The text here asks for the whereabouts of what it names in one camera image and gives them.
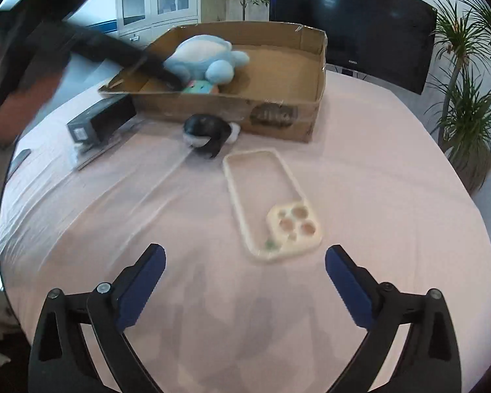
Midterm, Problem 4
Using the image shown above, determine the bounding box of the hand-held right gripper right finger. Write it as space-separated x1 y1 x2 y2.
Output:
325 245 462 393

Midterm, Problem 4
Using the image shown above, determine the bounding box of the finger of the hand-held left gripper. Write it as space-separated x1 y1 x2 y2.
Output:
63 22 187 91

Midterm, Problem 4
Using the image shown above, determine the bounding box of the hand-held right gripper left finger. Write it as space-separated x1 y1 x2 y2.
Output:
28 243 167 393

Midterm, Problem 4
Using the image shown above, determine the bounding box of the black rectangular box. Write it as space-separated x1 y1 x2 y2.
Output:
66 95 136 147

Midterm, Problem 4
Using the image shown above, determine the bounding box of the blue plush turtle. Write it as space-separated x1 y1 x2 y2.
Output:
164 34 251 86

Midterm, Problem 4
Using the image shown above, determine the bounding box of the black round gadget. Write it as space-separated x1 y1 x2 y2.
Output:
183 114 242 159

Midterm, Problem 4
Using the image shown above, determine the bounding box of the brown cardboard box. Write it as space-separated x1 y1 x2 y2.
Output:
98 20 329 144

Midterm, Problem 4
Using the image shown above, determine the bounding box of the person's left hand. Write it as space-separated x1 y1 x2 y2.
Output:
0 69 64 148

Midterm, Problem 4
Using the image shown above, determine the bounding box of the grey glass-door cabinet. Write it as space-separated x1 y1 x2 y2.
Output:
115 0 201 47

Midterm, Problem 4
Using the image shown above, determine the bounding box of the cream phone case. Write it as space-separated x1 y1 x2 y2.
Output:
222 148 324 263

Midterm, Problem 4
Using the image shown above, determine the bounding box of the pastel colourful cube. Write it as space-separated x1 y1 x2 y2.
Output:
182 80 222 95

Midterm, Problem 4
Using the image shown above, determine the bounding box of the pink tablecloth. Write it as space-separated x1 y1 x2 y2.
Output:
0 65 491 393

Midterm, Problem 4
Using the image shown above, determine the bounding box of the tall palm plant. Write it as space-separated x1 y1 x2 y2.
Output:
427 0 491 193

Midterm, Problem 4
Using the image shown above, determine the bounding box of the black television screen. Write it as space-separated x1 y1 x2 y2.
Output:
269 0 438 95

